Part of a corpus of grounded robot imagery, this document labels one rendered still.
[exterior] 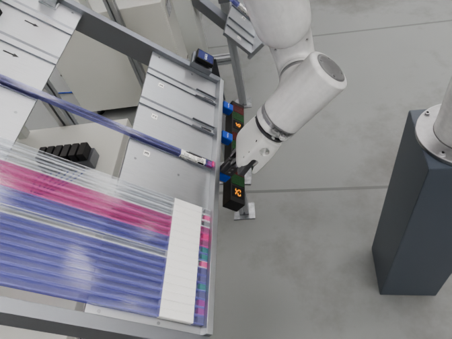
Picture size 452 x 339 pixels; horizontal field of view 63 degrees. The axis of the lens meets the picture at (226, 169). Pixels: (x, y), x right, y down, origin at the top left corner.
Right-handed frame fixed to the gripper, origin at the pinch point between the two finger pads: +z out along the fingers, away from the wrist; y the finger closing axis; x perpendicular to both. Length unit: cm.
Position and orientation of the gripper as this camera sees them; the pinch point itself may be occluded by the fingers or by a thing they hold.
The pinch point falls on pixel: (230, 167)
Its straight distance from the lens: 82.5
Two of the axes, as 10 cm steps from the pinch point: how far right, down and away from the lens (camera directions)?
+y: 0.2, -7.7, 6.3
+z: -5.3, 5.3, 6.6
